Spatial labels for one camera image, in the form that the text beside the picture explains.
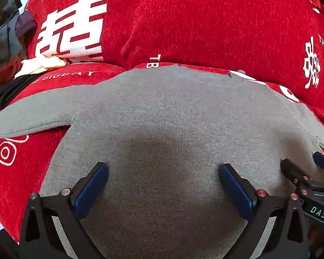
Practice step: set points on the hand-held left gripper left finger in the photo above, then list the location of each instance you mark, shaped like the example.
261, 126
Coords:
93, 186

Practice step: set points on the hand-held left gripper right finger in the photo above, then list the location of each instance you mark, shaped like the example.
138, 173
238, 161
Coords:
235, 188

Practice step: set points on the grey knit sweater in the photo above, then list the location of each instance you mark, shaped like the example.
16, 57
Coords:
162, 113

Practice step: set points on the grey hanging clothes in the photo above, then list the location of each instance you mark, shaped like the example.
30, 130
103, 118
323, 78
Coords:
0, 40

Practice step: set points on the black cloth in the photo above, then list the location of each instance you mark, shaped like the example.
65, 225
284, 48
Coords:
13, 86

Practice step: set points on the cream cloth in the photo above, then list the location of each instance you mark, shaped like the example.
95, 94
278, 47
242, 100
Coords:
35, 66

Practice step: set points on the dark red cloth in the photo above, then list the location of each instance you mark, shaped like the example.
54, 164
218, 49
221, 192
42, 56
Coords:
5, 75

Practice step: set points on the purple cloth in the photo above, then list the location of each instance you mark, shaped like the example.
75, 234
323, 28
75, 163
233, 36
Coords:
25, 23

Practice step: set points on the red printed sofa cover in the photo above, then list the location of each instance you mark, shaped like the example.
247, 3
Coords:
178, 19

